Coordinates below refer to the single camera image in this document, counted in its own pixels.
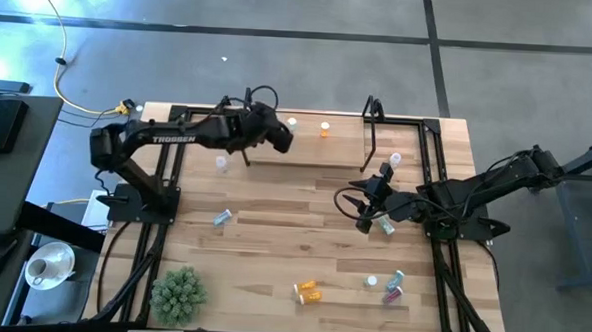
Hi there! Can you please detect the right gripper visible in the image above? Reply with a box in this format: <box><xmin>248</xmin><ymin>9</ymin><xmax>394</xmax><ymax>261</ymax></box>
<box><xmin>341</xmin><ymin>161</ymin><xmax>427</xmax><ymax>237</ymax></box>

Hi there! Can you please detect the teal bottle with magenta pills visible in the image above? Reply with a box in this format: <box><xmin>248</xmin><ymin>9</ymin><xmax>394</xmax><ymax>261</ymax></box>
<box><xmin>380</xmin><ymin>285</ymin><xmax>405</xmax><ymax>307</ymax></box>

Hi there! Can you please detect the grey side shelf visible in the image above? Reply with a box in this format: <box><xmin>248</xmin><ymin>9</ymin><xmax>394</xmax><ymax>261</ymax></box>
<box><xmin>1</xmin><ymin>242</ymin><xmax>101</xmax><ymax>331</ymax></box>

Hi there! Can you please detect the white paper box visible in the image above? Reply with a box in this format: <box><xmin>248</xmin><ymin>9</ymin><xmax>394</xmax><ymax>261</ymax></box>
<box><xmin>80</xmin><ymin>189</ymin><xmax>116</xmax><ymax>232</ymax></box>

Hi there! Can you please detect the green potted plant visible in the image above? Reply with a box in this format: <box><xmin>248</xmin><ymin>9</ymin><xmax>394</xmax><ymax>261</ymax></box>
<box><xmin>147</xmin><ymin>263</ymin><xmax>211</xmax><ymax>329</ymax></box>

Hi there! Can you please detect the grey metal cart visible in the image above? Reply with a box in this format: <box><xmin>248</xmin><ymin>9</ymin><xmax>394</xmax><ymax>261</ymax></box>
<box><xmin>520</xmin><ymin>131</ymin><xmax>592</xmax><ymax>293</ymax></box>

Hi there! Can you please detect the black side desk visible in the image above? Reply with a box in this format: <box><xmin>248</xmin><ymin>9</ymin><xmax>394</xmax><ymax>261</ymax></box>
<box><xmin>0</xmin><ymin>92</ymin><xmax>65</xmax><ymax>240</ymax></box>

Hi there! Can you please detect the black flat device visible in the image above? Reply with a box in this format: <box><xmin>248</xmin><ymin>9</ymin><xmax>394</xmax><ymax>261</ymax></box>
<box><xmin>0</xmin><ymin>79</ymin><xmax>31</xmax><ymax>95</ymax></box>

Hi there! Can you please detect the black box on desk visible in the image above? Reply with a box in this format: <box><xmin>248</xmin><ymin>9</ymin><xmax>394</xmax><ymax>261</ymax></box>
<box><xmin>0</xmin><ymin>97</ymin><xmax>31</xmax><ymax>157</ymax></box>

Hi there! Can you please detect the white cup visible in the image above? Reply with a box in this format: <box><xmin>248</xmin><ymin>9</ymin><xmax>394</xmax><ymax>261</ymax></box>
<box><xmin>25</xmin><ymin>256</ymin><xmax>56</xmax><ymax>287</ymax></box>

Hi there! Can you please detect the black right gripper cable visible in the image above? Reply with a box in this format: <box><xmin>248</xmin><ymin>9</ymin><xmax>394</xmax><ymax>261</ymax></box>
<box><xmin>332</xmin><ymin>185</ymin><xmax>406</xmax><ymax>225</ymax></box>

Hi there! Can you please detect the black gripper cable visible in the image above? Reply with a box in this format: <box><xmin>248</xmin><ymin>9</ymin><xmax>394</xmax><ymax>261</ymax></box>
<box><xmin>245</xmin><ymin>83</ymin><xmax>282</xmax><ymax>111</ymax></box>
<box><xmin>332</xmin><ymin>185</ymin><xmax>406</xmax><ymax>225</ymax></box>

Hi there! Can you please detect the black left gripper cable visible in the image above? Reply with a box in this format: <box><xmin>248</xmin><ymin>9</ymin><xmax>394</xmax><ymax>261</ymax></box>
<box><xmin>245</xmin><ymin>83</ymin><xmax>282</xmax><ymax>111</ymax></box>

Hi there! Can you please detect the wooden shelf black metal frame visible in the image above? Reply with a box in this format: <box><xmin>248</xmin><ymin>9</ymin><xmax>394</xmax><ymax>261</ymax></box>
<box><xmin>236</xmin><ymin>86</ymin><xmax>386</xmax><ymax>175</ymax></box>

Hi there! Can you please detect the yellow cable plug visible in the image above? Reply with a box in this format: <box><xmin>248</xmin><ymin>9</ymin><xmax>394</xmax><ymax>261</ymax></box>
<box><xmin>113</xmin><ymin>97</ymin><xmax>136</xmax><ymax>118</ymax></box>

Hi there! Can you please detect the yellow power cable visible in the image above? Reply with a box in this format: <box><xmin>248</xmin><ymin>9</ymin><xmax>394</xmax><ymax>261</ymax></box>
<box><xmin>22</xmin><ymin>0</ymin><xmax>134</xmax><ymax>118</ymax></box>

